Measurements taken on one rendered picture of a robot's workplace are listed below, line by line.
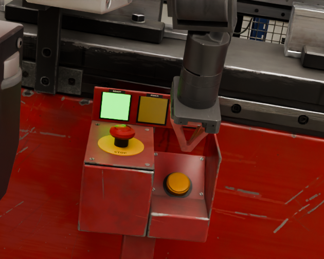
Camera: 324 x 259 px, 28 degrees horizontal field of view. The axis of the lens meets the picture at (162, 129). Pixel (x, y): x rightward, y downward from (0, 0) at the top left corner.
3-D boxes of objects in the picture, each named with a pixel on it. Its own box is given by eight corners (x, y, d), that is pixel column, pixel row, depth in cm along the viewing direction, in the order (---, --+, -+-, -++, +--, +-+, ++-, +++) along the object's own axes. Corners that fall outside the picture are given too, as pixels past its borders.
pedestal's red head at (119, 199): (76, 232, 98) (86, 124, 91) (85, 181, 113) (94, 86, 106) (206, 243, 100) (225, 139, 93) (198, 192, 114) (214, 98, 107)
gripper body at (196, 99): (214, 90, 98) (223, 48, 93) (219, 131, 90) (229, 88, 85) (171, 86, 97) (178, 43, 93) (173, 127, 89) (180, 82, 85)
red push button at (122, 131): (107, 152, 99) (109, 131, 97) (108, 142, 102) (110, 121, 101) (132, 155, 99) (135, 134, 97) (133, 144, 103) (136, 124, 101)
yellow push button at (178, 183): (164, 197, 104) (166, 191, 102) (165, 176, 106) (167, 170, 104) (187, 199, 104) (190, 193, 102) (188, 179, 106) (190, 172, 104)
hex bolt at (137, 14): (129, 21, 121) (130, 13, 120) (131, 18, 123) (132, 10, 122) (143, 24, 120) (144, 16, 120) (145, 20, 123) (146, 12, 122)
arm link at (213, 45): (184, 32, 84) (228, 42, 83) (195, 10, 89) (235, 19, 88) (177, 76, 88) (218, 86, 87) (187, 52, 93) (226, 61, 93)
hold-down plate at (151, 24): (3, 19, 122) (4, 3, 121) (13, 13, 127) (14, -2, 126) (159, 44, 120) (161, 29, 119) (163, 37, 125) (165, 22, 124)
